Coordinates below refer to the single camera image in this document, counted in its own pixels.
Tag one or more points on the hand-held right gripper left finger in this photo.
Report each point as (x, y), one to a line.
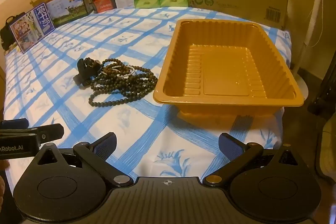
(105, 146)

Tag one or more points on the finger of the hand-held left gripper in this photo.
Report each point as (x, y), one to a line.
(50, 132)
(15, 124)

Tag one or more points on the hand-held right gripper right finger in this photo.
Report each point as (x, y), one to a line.
(229, 146)

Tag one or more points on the yellow plastic tray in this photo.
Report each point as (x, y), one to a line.
(223, 74)

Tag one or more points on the black bag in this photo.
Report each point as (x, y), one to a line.
(6, 35)

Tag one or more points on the white fan stand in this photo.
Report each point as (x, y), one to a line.
(300, 87)

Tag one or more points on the blue milk carton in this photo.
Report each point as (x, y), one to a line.
(29, 27)

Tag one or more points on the blue checked bedsheet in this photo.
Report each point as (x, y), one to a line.
(105, 37)

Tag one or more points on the milk carton with cows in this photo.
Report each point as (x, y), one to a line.
(68, 7)

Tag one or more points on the red noodle box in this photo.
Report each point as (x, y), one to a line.
(105, 5)

